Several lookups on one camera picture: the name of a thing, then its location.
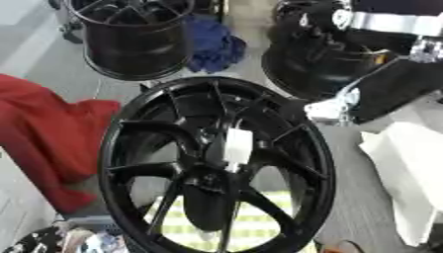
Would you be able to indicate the large black spoked wheel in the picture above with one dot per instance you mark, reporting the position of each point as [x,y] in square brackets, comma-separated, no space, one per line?
[144,128]

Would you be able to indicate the white cloth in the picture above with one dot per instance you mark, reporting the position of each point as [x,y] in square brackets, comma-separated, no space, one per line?
[412,171]

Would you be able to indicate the black wheel rim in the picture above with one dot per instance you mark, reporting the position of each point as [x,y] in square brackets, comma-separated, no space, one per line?
[314,66]
[135,49]

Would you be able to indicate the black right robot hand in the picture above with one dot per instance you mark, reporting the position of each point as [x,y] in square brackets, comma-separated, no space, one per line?
[237,145]

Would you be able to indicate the white pin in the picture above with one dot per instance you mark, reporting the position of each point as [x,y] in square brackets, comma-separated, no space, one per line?
[233,167]

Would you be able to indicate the blue cloth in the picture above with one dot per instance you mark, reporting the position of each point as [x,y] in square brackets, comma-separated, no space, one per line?
[213,46]

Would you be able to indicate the red cloth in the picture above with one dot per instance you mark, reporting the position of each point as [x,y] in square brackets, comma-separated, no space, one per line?
[46,131]

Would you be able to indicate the patterned black white fabric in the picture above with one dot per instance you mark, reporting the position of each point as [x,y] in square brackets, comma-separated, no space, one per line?
[52,240]

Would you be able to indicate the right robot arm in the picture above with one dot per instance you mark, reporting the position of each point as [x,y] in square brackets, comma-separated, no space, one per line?
[398,85]

